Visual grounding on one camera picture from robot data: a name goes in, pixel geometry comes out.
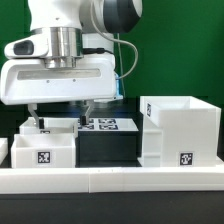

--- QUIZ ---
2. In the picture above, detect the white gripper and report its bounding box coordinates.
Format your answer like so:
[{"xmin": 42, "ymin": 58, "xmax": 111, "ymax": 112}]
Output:
[{"xmin": 0, "ymin": 54, "xmax": 116, "ymax": 129}]

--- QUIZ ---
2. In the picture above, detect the white drawer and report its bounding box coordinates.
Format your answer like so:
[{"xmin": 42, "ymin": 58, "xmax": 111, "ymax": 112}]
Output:
[
  {"xmin": 11, "ymin": 133, "xmax": 76, "ymax": 168},
  {"xmin": 19, "ymin": 117, "xmax": 78, "ymax": 136}
]

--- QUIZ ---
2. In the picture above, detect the white front drawer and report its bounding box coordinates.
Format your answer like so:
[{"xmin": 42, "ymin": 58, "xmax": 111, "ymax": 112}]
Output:
[{"xmin": 11, "ymin": 133, "xmax": 76, "ymax": 168}]

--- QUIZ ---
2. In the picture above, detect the white drawer cabinet box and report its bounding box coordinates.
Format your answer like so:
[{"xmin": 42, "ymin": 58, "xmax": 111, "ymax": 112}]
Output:
[{"xmin": 138, "ymin": 96, "xmax": 221, "ymax": 167}]

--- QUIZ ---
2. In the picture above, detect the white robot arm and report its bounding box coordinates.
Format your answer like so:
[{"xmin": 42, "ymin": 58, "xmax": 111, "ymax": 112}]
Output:
[{"xmin": 0, "ymin": 0, "xmax": 143, "ymax": 129}]

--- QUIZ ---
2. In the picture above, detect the white marker tag plate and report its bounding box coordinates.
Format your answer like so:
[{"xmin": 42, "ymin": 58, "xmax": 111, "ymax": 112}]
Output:
[{"xmin": 78, "ymin": 118, "xmax": 138, "ymax": 131}]

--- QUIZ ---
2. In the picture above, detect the white left fence wall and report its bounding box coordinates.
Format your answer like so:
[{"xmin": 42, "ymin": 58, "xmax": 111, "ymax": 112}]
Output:
[{"xmin": 0, "ymin": 138, "xmax": 8, "ymax": 165}]

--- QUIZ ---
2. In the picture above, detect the white fence wall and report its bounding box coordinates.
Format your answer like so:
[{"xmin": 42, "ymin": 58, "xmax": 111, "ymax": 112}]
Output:
[
  {"xmin": 216, "ymin": 156, "xmax": 224, "ymax": 168},
  {"xmin": 0, "ymin": 138, "xmax": 8, "ymax": 165},
  {"xmin": 0, "ymin": 166, "xmax": 224, "ymax": 194}
]

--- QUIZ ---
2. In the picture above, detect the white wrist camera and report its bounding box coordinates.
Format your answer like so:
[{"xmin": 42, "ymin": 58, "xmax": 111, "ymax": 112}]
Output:
[{"xmin": 4, "ymin": 34, "xmax": 49, "ymax": 59}]

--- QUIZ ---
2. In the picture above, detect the white front fence wall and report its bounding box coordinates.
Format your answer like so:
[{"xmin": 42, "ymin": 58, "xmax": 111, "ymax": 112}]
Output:
[{"xmin": 0, "ymin": 166, "xmax": 224, "ymax": 194}]

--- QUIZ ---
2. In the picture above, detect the white thin cable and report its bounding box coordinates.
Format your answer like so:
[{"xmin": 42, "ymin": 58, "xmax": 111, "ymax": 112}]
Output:
[{"xmin": 89, "ymin": 0, "xmax": 139, "ymax": 81}]

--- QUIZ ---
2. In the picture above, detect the white right fence wall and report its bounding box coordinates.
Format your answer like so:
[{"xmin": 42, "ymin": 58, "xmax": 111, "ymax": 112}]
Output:
[{"xmin": 216, "ymin": 156, "xmax": 224, "ymax": 168}]

